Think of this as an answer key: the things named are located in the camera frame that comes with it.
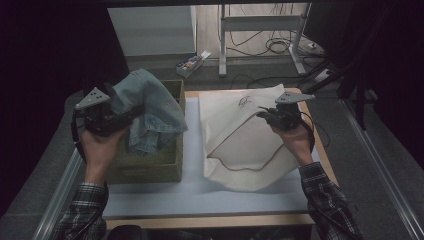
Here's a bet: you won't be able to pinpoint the pale blue table mat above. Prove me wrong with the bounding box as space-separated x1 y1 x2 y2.
103 96 321 218

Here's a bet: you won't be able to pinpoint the black floor cables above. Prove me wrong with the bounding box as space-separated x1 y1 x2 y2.
226 3 333 90

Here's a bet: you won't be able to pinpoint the small open cardboard box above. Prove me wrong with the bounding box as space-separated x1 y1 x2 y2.
175 50 212 79

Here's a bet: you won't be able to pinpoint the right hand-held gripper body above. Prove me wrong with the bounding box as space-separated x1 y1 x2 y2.
264 91 316 132

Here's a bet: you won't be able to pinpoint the wooden table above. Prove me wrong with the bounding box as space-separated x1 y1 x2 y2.
104 88 339 231

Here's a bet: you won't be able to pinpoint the green woven basket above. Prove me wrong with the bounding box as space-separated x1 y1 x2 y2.
106 79 186 185

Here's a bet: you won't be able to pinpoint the blue denim jeans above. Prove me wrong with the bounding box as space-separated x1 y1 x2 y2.
111 68 189 156

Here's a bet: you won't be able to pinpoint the white cabinet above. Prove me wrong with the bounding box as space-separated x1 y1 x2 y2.
107 4 198 58

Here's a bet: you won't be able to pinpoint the white power strip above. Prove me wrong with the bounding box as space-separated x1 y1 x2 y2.
313 68 333 83

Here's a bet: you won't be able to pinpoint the tan drawstring cord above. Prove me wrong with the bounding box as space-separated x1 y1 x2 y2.
206 109 285 173

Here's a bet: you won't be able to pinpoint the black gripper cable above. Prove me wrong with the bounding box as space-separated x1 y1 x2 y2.
299 110 332 154
70 108 89 165

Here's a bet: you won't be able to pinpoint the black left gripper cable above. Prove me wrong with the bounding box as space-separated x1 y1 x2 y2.
70 108 89 165

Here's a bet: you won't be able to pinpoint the white metal desk frame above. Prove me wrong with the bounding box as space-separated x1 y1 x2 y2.
218 3 313 78

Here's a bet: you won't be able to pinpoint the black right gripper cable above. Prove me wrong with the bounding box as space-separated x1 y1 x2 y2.
299 110 332 154

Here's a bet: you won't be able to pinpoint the person's right hand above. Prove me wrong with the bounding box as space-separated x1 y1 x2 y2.
269 122 316 167

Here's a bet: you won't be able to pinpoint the aluminium floor rail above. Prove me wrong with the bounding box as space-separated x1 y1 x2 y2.
31 149 85 240
338 98 424 240

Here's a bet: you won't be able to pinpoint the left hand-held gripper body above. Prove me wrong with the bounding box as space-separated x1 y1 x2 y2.
73 87 134 138

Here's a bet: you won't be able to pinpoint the person's left hand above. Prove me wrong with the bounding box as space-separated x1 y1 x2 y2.
79 123 132 176

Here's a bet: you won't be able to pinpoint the cream mesh laundry bag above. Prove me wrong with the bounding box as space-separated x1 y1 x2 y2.
198 83 303 193

